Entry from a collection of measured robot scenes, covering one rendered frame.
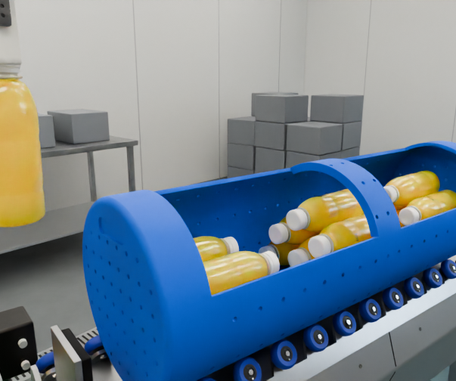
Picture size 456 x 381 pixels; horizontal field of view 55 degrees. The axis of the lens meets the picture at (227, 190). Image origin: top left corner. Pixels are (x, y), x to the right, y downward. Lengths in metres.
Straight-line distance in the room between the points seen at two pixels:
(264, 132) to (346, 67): 2.16
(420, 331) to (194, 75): 4.33
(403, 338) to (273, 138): 3.60
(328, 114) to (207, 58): 1.55
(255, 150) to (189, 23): 1.54
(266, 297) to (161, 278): 0.16
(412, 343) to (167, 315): 0.62
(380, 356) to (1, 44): 0.80
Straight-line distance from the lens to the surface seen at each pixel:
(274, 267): 0.70
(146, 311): 0.57
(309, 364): 0.80
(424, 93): 5.88
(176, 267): 0.53
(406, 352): 1.01
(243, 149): 4.72
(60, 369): 0.69
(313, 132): 4.16
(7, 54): 0.51
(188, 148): 5.05
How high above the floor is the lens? 1.39
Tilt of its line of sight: 15 degrees down
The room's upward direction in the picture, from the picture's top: straight up
